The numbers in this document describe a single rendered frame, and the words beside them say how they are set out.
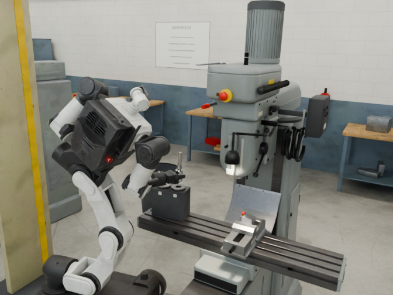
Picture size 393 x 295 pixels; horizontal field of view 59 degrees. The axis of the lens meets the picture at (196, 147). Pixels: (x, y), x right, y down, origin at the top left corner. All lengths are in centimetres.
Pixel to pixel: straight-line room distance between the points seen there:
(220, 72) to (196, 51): 509
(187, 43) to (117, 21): 170
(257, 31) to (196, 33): 480
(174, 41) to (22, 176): 464
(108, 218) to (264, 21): 130
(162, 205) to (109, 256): 49
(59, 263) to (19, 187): 96
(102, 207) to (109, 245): 20
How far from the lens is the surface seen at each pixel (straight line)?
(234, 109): 174
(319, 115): 197
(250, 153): 182
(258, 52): 198
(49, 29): 927
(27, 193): 310
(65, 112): 184
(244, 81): 161
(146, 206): 397
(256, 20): 199
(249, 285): 212
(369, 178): 557
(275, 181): 230
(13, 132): 292
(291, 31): 611
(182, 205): 218
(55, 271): 227
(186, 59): 684
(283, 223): 244
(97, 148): 162
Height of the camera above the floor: 198
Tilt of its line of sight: 16 degrees down
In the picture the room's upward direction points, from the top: 2 degrees clockwise
